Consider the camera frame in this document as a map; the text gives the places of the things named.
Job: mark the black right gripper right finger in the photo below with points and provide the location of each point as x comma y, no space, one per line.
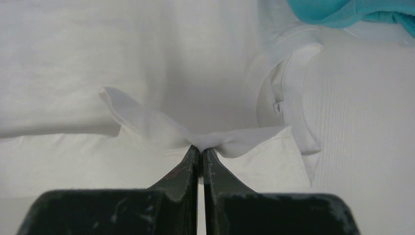
233,208

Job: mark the teal t-shirt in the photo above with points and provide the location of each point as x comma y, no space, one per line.
345,13

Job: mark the white t-shirt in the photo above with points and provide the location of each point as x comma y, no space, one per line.
112,93

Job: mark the white plastic laundry basket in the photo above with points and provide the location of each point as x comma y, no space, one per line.
381,32

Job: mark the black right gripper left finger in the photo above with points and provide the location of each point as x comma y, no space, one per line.
168,207

